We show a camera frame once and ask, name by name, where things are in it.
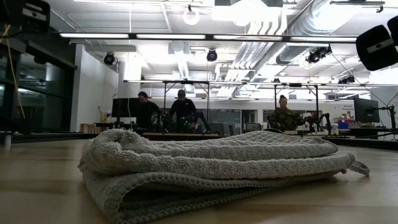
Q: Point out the yellow container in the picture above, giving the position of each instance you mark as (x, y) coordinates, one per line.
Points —
(102, 117)

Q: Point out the black aluminium table frame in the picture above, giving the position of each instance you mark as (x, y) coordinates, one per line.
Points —
(373, 143)

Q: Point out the blue bin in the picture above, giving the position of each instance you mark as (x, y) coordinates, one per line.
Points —
(343, 125)

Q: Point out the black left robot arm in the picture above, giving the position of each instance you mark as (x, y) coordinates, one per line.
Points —
(31, 15)

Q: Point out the black computer monitor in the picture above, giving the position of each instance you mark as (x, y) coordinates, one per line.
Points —
(124, 108)
(367, 111)

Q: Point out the white cylinder foot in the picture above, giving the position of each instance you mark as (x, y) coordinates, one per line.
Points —
(7, 140)

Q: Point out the silver ceiling ducts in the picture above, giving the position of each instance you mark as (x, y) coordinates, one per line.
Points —
(298, 53)

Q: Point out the black overhead box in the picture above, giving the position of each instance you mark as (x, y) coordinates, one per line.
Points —
(248, 2)

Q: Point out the overhead LED light bar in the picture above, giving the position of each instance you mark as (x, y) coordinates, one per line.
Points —
(171, 36)

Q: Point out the wooden crates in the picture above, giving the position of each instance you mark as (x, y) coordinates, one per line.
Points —
(90, 128)

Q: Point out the black background robot arm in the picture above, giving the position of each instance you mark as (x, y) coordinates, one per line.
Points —
(325, 119)
(189, 123)

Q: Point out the black workstation frame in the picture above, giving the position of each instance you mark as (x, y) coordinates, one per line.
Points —
(316, 102)
(186, 82)

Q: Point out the person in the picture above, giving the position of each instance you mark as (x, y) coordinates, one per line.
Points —
(183, 109)
(146, 112)
(284, 118)

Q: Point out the grey office chair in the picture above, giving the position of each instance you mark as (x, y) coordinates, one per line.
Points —
(252, 127)

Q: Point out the black round ceiling speaker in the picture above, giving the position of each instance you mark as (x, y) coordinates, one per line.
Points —
(109, 58)
(212, 56)

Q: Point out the grey waffle microfiber towel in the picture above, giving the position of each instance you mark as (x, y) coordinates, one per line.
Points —
(202, 168)

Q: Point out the white container blue label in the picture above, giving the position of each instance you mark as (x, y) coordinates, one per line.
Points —
(109, 117)

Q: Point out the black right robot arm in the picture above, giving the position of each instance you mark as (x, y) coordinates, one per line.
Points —
(376, 49)

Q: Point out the black ceiling spotlights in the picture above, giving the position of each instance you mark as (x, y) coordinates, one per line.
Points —
(346, 80)
(317, 55)

